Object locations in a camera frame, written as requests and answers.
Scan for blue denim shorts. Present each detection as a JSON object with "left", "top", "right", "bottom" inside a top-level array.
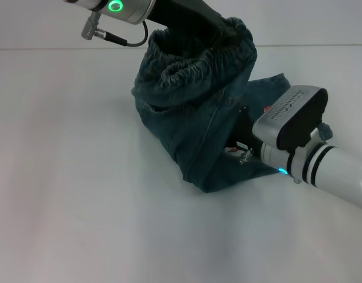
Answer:
[{"left": 130, "top": 17, "right": 291, "bottom": 194}]

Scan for black cable with metal plug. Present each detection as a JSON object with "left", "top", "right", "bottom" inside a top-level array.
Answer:
[{"left": 81, "top": 15, "right": 150, "bottom": 47}]

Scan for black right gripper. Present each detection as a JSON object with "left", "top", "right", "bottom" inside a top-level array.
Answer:
[{"left": 228, "top": 106, "right": 260, "bottom": 149}]

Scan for small silver metal connector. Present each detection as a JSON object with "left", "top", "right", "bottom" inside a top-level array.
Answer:
[{"left": 238, "top": 147, "right": 255, "bottom": 166}]

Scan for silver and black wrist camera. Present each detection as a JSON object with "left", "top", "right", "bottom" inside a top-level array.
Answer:
[{"left": 252, "top": 85, "right": 330, "bottom": 153}]

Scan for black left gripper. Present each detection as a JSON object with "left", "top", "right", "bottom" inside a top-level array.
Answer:
[{"left": 145, "top": 0, "right": 238, "bottom": 45}]

